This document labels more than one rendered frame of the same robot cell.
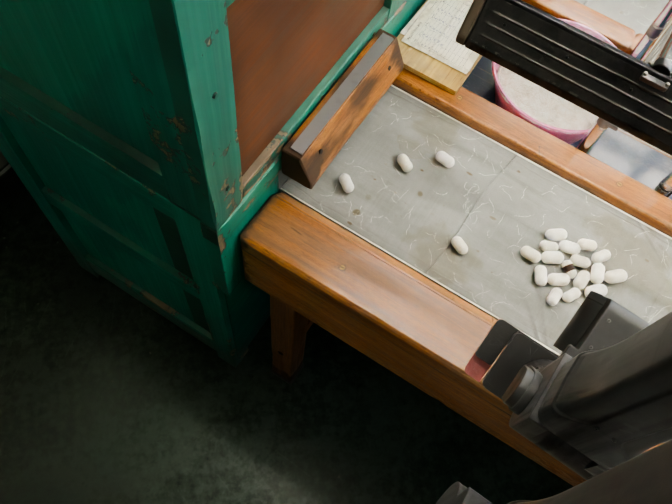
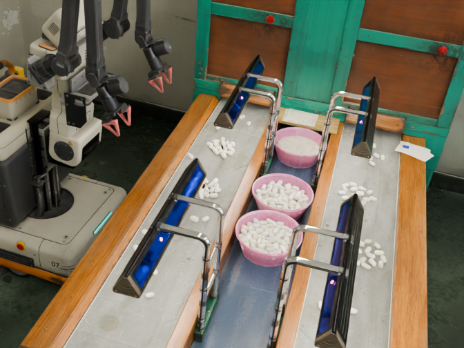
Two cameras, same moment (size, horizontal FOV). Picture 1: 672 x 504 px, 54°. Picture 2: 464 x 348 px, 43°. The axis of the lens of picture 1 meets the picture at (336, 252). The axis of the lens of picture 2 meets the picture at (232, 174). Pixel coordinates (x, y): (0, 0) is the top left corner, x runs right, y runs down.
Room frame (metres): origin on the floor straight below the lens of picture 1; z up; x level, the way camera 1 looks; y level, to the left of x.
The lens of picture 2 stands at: (0.12, -2.72, 2.25)
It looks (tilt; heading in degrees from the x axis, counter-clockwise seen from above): 35 degrees down; 79
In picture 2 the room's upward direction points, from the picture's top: 6 degrees clockwise
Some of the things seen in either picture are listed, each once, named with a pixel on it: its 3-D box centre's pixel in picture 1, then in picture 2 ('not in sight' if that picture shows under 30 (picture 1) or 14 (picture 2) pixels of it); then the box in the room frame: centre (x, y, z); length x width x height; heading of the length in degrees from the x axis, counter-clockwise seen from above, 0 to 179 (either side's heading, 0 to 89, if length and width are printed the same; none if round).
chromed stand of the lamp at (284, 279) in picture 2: not in sight; (307, 297); (0.63, -1.49, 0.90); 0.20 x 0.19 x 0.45; 68
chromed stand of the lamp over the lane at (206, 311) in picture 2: not in sight; (187, 266); (0.26, -1.34, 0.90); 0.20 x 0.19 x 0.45; 68
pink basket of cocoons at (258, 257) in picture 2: not in sight; (267, 239); (0.61, -1.02, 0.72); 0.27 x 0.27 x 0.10
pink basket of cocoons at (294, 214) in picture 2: not in sight; (281, 199); (0.71, -0.76, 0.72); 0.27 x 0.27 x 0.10
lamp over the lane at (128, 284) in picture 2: not in sight; (166, 217); (0.19, -1.30, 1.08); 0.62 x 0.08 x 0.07; 68
